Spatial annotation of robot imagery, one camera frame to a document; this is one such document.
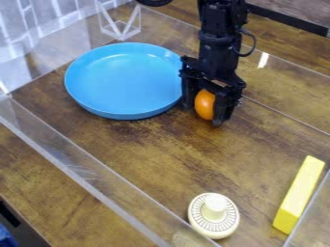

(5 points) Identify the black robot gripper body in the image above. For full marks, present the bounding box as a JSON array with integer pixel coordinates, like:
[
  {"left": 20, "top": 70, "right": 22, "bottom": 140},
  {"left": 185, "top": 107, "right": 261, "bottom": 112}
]
[{"left": 179, "top": 31, "right": 246, "bottom": 90}]

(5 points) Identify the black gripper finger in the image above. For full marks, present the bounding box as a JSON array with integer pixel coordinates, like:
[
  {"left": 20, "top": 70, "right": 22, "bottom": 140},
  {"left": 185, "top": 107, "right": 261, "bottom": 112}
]
[
  {"left": 182, "top": 76, "right": 201, "bottom": 109},
  {"left": 213, "top": 88, "right": 242, "bottom": 125}
]

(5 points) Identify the orange ball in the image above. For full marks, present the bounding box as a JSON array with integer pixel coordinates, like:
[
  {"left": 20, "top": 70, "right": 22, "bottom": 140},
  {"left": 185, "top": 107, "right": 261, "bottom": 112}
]
[{"left": 195, "top": 90, "right": 215, "bottom": 121}]

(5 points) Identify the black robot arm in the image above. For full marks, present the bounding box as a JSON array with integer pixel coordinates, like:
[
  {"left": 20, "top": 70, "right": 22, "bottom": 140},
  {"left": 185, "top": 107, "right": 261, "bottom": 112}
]
[{"left": 179, "top": 0, "right": 257, "bottom": 125}]

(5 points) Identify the blue round tray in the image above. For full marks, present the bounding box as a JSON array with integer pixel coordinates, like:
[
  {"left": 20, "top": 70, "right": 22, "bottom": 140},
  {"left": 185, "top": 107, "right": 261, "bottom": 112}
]
[{"left": 63, "top": 42, "right": 182, "bottom": 121}]

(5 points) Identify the black baseboard strip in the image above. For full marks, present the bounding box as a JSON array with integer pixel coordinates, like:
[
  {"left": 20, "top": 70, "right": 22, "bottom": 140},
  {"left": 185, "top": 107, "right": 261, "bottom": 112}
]
[{"left": 247, "top": 4, "right": 330, "bottom": 38}]

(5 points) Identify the yellow rectangular block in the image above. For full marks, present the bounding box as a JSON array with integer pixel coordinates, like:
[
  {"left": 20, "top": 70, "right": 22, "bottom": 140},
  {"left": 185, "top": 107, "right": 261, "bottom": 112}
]
[{"left": 273, "top": 155, "right": 325, "bottom": 234}]

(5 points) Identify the blue object at corner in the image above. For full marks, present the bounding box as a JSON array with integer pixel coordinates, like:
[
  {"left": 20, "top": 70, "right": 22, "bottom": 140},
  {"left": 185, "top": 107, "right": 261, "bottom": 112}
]
[{"left": 0, "top": 224, "right": 19, "bottom": 247}]

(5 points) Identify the clear acrylic triangle bracket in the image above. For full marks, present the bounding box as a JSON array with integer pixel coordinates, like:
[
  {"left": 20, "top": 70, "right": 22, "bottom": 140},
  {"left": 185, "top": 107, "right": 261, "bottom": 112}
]
[{"left": 94, "top": 0, "right": 142, "bottom": 41}]

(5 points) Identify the clear acrylic enclosure wall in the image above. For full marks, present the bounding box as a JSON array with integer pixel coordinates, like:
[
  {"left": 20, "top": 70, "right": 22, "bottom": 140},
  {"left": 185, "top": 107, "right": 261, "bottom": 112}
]
[{"left": 0, "top": 94, "right": 222, "bottom": 247}]

